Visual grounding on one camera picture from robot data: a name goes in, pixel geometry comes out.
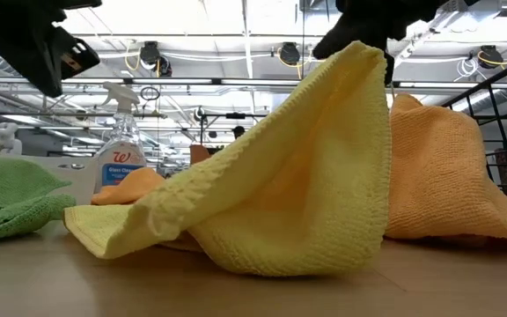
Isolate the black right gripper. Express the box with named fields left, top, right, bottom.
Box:
left=312, top=0, right=479, bottom=87

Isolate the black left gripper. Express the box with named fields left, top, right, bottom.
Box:
left=0, top=0, right=103, bottom=98

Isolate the green microfiber towel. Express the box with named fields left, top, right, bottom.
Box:
left=0, top=157, right=77, bottom=244

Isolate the orange microfiber towel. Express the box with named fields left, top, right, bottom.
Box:
left=90, top=166, right=167, bottom=207
left=384, top=93, right=507, bottom=251

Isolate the yellow microfiber towel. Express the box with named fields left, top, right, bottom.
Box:
left=62, top=41, right=392, bottom=277

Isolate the white robot figure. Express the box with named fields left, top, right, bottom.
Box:
left=0, top=122, right=24, bottom=155

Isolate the white plastic basket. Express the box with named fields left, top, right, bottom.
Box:
left=0, top=133, right=99, bottom=207

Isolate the glass cleaner spray bottle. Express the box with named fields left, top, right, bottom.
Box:
left=93, top=81, right=148, bottom=195

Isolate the orange plastic basket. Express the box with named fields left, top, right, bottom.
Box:
left=188, top=144, right=214, bottom=167

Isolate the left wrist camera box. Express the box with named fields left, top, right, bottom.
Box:
left=61, top=38, right=101, bottom=81

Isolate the black ceiling cable reel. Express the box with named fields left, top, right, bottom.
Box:
left=278, top=41, right=301, bottom=66
left=478, top=44, right=504, bottom=70
left=139, top=41, right=161, bottom=66

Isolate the black wire basket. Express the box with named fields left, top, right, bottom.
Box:
left=441, top=52, right=507, bottom=217

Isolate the black metal background frame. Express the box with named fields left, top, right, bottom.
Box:
left=198, top=112, right=271, bottom=146

